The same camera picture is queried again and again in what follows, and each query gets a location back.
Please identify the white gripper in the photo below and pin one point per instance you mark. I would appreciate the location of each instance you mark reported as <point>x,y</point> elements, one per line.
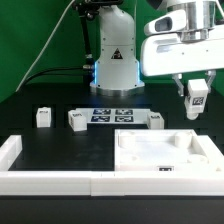
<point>166,54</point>

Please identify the white square table top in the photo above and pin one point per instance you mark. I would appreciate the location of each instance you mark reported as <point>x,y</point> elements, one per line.
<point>165,150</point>

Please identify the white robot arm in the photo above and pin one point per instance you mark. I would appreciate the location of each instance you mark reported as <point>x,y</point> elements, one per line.
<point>183,40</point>

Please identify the white U-shaped fence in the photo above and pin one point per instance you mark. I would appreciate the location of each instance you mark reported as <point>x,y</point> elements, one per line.
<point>72,183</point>

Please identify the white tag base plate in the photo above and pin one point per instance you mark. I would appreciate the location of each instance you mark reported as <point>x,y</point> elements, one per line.
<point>115,115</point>

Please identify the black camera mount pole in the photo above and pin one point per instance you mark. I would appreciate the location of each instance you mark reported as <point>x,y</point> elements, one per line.
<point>87,11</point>

